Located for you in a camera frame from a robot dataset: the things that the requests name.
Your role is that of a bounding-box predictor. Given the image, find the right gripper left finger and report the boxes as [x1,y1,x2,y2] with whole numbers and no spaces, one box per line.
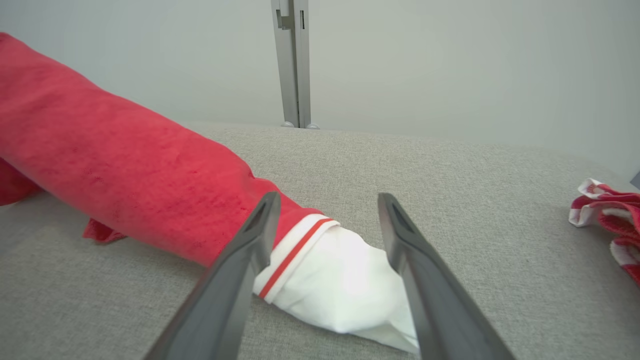
[143,191,282,360]

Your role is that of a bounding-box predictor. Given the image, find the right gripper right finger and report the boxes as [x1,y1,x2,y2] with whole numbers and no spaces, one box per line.
[377,192,516,360]

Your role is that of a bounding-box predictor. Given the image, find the red and white basketball jersey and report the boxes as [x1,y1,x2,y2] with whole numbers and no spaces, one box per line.
[0,32,420,355]

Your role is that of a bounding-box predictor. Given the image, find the red shorts with white trim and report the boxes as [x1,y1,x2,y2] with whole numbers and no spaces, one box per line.
[568,178,640,287]

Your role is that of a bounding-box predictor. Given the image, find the grey metal wall post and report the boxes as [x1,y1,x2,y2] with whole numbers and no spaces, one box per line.
[270,0,321,130]

